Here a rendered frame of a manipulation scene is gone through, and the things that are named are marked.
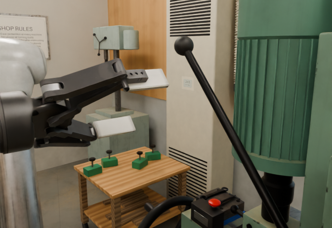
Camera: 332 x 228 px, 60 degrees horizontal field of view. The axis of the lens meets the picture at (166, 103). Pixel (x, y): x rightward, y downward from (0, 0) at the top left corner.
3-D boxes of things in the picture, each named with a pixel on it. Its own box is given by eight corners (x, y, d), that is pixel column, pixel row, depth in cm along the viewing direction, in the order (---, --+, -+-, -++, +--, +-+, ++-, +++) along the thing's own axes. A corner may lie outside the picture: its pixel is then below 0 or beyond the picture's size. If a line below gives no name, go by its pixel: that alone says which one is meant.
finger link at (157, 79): (116, 74, 38) (117, 70, 38) (159, 71, 42) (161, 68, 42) (123, 92, 37) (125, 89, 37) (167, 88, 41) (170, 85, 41)
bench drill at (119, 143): (122, 164, 346) (118, 28, 314) (157, 181, 302) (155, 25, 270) (86, 176, 314) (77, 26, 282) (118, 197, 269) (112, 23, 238)
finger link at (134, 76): (107, 76, 37) (114, 61, 34) (142, 73, 39) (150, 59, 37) (111, 85, 36) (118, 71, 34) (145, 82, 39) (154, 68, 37)
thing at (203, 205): (218, 199, 84) (218, 181, 83) (248, 217, 75) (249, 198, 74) (183, 213, 77) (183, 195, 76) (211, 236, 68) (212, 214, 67)
